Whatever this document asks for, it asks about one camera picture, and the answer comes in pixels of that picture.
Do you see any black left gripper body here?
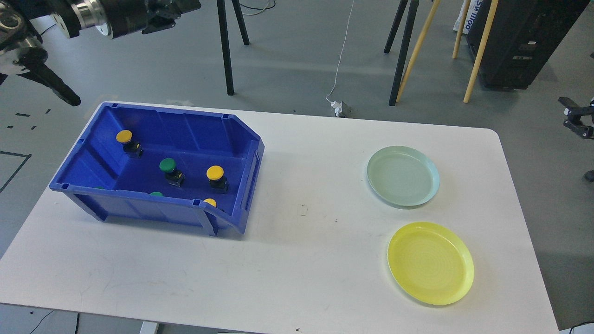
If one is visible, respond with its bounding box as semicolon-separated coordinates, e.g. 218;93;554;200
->
100;0;202;39

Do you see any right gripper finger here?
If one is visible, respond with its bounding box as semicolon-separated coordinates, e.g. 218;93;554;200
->
558;97;594;139

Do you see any black cabinet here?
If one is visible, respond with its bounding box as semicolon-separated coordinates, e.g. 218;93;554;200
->
478;0;588;90

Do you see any light green plate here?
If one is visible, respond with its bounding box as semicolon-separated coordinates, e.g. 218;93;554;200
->
366;146;441;209

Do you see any white printed bag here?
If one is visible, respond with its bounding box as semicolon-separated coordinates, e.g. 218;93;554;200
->
452;0;483;34

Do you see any green push button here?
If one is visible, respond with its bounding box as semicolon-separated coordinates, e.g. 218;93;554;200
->
159;158;185;187

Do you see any blue plastic storage bin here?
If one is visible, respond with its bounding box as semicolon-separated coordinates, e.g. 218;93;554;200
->
49;102;265;236

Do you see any black tripod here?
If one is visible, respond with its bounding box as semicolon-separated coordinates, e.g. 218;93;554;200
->
384;0;419;106
216;0;250;96

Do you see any yellow plate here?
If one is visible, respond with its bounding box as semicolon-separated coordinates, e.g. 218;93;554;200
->
387;221;475;306

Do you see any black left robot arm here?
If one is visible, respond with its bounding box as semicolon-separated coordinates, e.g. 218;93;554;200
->
0;0;201;106

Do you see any black tripod left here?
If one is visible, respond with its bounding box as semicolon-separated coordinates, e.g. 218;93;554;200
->
216;0;250;96

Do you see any yellow button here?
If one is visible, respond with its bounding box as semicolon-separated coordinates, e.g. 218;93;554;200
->
116;129;143;158
206;165;229;193

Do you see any white cable with plug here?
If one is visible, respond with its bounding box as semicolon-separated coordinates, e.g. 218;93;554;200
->
326;0;355;117

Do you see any black tripod right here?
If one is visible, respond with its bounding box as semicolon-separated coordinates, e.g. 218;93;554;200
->
384;0;419;106

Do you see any yellow button front corner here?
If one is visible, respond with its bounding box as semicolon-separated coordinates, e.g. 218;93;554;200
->
203;198;217;207

